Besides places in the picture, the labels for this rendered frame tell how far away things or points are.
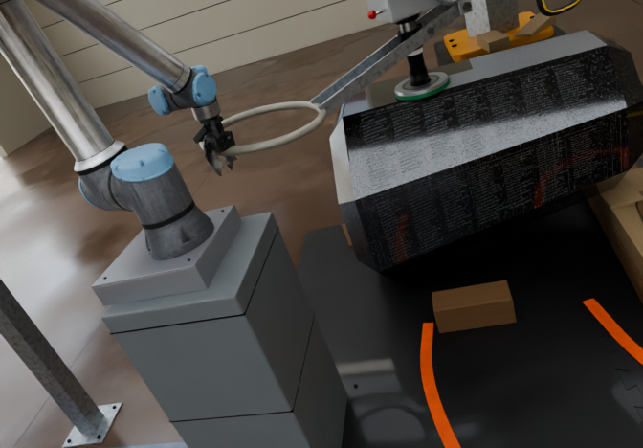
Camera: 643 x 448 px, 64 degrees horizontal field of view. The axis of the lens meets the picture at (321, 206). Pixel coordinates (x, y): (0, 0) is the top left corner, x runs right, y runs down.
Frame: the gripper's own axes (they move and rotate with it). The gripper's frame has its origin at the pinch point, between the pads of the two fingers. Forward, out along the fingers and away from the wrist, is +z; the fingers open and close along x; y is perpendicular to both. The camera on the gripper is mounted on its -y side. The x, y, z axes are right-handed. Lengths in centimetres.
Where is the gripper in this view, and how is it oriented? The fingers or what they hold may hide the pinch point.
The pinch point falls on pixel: (223, 168)
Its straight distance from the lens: 187.1
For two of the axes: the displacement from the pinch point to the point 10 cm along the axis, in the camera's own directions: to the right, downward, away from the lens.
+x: 6.6, -4.8, 5.8
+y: 7.2, 1.7, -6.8
